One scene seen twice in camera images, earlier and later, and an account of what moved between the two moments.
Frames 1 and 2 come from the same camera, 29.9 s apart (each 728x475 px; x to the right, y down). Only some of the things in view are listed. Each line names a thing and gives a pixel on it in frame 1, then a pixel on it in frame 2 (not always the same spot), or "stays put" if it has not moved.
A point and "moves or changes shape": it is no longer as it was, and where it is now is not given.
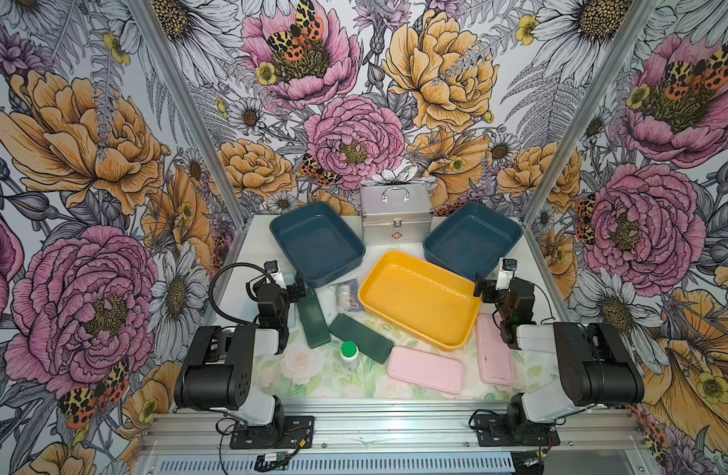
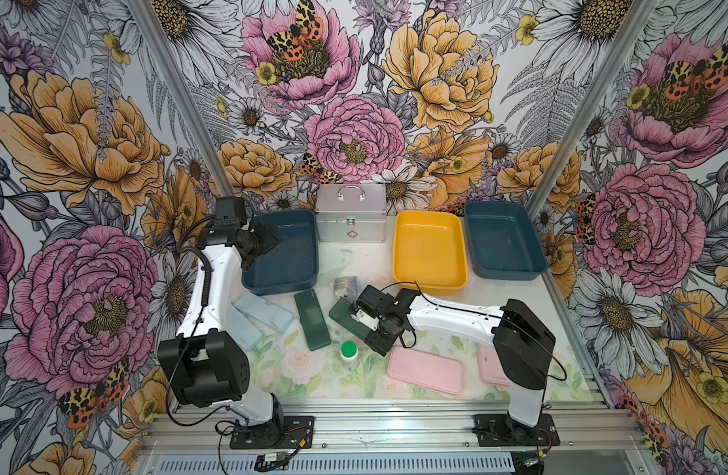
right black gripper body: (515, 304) → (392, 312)
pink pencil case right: (496, 356) stays put
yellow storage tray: (419, 301) moves or changes shape
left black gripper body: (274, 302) → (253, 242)
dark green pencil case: (313, 321) stays put
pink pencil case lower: (426, 369) stays put
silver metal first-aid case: (396, 214) → (351, 212)
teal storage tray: (320, 246) moves or changes shape
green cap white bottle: (349, 355) stays put
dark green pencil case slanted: (370, 343) moves or changes shape
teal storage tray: (472, 239) → (501, 241)
